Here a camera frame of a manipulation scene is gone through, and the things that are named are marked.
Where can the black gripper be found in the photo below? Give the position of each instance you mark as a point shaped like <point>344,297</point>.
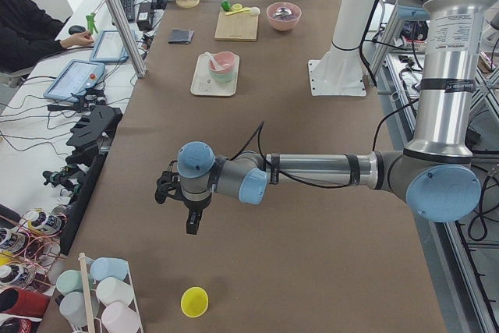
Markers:
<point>193,206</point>

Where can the small pink bowl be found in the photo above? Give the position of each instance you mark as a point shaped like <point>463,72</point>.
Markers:
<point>225,59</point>

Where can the white ceramic spoon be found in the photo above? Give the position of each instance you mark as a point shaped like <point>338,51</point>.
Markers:
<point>213,61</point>

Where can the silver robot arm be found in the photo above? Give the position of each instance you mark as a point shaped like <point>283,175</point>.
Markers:
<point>431,174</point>

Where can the large pink bowl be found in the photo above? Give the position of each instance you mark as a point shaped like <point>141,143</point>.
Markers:
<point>283,24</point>

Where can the green bowl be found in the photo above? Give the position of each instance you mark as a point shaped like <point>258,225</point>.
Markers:
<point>222,77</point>

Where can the wooden cutting board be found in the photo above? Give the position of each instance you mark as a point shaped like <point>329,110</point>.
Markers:
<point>239,27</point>

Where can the black rack stand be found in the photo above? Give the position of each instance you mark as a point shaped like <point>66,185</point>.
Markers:
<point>102,119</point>

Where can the grey folded cloth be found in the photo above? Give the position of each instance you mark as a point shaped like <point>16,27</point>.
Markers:
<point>180,36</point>

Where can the cream rabbit tray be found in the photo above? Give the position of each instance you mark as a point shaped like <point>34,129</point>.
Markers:
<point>203,84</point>

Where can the blue plastic cup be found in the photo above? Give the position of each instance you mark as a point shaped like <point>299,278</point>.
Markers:
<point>105,267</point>

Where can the yellow plastic cup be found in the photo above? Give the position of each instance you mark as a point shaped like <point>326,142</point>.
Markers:
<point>194,302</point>

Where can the white plastic cup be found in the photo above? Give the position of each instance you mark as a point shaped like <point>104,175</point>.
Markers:
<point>112,290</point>

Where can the black keyboard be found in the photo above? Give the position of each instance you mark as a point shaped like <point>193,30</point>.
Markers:
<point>129,10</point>

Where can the green plastic cup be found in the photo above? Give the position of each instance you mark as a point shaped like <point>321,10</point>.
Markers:
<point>69,281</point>

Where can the blue teach pendant near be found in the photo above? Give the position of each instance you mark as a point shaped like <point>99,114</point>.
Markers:
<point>74,80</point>

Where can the blue teach pendant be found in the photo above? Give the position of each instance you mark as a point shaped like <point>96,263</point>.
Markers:
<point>109,48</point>
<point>74,80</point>

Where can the pink plastic cup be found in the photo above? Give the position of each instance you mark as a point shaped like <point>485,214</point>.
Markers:
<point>119,318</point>

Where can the blue teach pendant far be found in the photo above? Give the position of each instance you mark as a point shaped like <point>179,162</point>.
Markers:
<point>109,48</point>

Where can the grey plastic cup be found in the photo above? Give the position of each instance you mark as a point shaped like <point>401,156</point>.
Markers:
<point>72,308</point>

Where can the person in black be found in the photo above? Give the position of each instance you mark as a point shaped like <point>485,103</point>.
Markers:
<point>29,34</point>

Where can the aluminium frame post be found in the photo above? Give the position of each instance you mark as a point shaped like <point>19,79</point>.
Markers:
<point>119,17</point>

